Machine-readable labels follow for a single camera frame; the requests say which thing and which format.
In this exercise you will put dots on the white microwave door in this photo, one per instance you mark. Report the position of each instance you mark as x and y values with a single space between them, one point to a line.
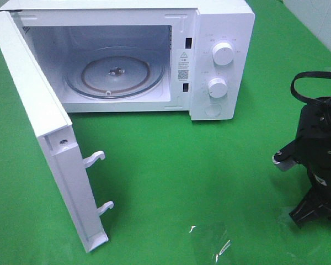
54 132

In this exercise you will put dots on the white microwave oven body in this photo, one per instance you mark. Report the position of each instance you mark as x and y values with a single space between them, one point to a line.
185 30

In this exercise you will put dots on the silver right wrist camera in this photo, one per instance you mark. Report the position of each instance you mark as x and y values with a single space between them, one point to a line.
284 158

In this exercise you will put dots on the upper white microwave knob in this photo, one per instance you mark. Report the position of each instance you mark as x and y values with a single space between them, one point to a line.
223 53

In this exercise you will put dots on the white timer knob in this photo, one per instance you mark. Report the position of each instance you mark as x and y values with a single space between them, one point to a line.
217 88

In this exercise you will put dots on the round door release button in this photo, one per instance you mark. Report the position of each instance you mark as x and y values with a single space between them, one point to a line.
213 110

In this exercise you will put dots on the glass microwave turntable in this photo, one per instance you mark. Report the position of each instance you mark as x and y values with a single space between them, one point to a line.
115 72

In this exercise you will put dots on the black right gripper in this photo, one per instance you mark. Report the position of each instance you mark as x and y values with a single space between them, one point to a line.
313 150

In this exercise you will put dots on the clear tape patch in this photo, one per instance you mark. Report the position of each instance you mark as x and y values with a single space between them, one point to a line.
211 243

